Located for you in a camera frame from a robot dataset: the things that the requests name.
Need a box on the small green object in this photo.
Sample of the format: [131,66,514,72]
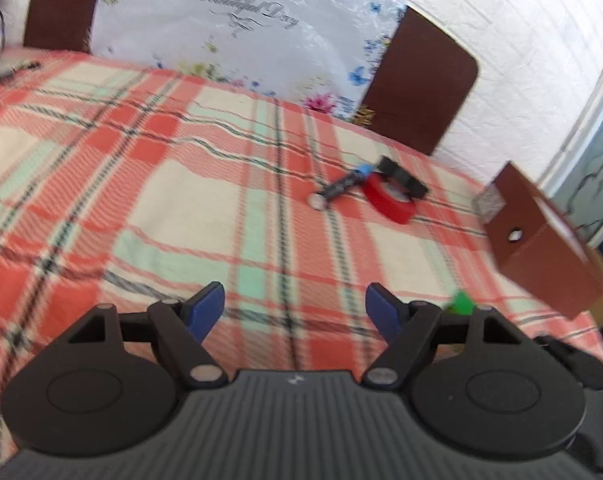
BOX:
[446,290,476,315]

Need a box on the brown cardboard shoe box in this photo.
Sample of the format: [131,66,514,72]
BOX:
[473,162,603,320]

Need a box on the red tape roll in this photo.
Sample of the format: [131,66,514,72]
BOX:
[361,172,416,224]

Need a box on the black tape roll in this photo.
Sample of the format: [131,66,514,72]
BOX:
[376,156,429,200]

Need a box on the floral plastic pillow bag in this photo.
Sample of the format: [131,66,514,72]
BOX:
[90,0,407,120]

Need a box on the black blue marker pen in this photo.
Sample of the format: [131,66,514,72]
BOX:
[307,164,374,211]

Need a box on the red plaid bed cloth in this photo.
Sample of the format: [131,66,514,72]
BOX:
[0,49,603,465]

